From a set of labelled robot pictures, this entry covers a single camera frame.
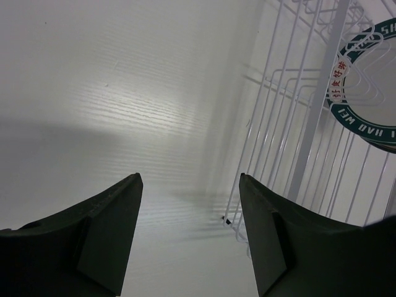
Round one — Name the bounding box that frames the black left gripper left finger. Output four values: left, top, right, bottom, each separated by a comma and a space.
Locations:
1, 173, 144, 296

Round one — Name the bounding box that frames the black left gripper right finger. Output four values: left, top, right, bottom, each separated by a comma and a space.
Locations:
239, 174, 395, 296

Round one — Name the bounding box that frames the white wire dish rack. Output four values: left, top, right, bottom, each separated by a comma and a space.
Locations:
223, 1, 395, 247

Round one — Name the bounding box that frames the plate with dark green rim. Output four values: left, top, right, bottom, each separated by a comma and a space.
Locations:
326, 19, 395, 145

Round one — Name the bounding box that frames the white plate green clover design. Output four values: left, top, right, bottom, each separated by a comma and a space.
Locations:
369, 141, 396, 154

